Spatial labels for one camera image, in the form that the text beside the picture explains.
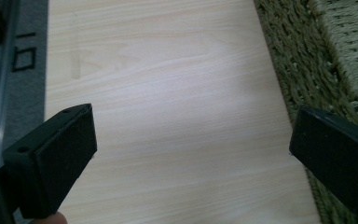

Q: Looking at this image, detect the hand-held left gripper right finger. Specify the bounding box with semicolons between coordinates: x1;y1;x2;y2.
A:
289;105;358;219

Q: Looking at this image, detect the woven wicker basket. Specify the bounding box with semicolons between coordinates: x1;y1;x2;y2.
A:
253;0;358;224

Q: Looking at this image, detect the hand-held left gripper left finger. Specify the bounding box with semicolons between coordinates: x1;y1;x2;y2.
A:
2;103;98;219

